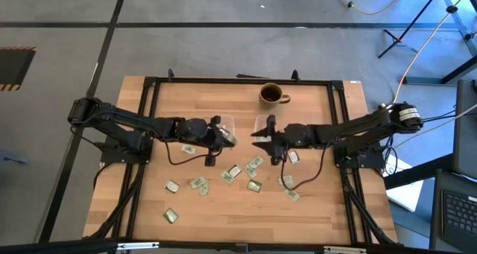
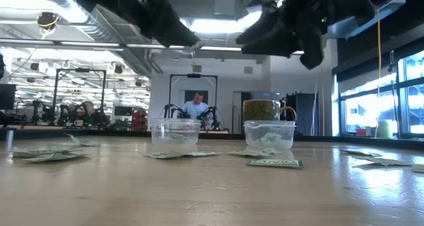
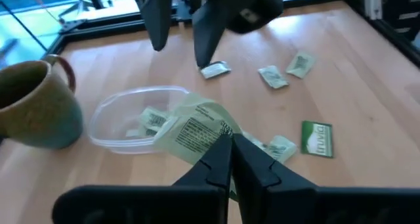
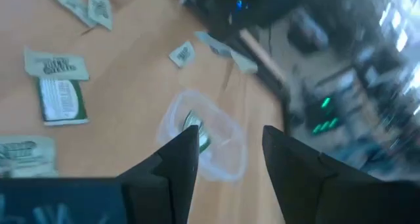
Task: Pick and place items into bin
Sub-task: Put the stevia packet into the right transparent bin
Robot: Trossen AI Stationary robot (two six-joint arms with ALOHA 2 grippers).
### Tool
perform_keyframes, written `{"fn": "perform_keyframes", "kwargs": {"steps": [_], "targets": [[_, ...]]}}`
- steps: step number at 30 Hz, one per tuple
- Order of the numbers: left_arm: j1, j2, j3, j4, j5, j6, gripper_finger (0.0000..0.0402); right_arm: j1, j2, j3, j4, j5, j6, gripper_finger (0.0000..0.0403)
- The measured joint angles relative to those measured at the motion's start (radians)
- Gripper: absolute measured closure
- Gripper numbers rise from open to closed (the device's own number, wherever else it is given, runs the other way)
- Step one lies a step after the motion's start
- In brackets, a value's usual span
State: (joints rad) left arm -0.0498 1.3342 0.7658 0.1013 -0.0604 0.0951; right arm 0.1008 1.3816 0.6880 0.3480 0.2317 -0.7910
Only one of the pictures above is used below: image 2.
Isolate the dark cabinet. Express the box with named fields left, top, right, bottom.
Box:
left=285, top=92, right=319, bottom=137

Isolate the yellow ceiling cable reel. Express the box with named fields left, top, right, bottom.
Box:
left=36, top=11, right=61, bottom=31

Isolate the black aluminium table frame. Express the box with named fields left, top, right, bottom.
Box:
left=0, top=126, right=424, bottom=151

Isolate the black window frame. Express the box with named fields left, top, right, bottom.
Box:
left=333, top=48, right=424, bottom=139

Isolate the red cart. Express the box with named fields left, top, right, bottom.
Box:
left=132, top=109, right=148, bottom=131

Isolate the yellow-green roll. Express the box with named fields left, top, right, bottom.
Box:
left=377, top=119, right=394, bottom=139

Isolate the black background rig frame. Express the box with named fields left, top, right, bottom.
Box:
left=168, top=73, right=219, bottom=121
left=52, top=68, right=107, bottom=121

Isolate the grey-blue cabinet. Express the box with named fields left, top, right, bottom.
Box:
left=250, top=91, right=282, bottom=101

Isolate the green glass jar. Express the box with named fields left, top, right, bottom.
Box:
left=242, top=99, right=297, bottom=123

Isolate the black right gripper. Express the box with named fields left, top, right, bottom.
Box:
left=235, top=0, right=375, bottom=70

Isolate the silver metal post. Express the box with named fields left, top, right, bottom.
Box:
left=4, top=128, right=15, bottom=164

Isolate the person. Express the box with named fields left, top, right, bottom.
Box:
left=181, top=91, right=213, bottom=127
left=78, top=101, right=102, bottom=126

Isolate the clear plastic container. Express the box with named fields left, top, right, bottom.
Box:
left=243, top=119, right=297, bottom=150
left=148, top=118, right=202, bottom=146

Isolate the black monitor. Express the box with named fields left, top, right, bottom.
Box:
left=0, top=84, right=17, bottom=111

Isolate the long ceiling light bar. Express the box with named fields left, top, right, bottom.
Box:
left=0, top=38, right=321, bottom=57

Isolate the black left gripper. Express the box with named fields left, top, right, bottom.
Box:
left=119, top=0, right=201, bottom=48

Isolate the grey ceiling box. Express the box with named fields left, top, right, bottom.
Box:
left=214, top=0, right=237, bottom=17

